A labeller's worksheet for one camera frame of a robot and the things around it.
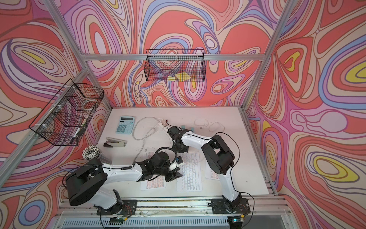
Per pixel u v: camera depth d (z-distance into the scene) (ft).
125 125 3.46
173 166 2.42
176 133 2.50
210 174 2.78
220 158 1.78
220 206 2.38
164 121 3.34
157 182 2.68
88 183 1.42
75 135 2.36
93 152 2.44
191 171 2.80
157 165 2.21
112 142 3.24
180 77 2.98
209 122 3.62
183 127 3.42
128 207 2.36
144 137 3.33
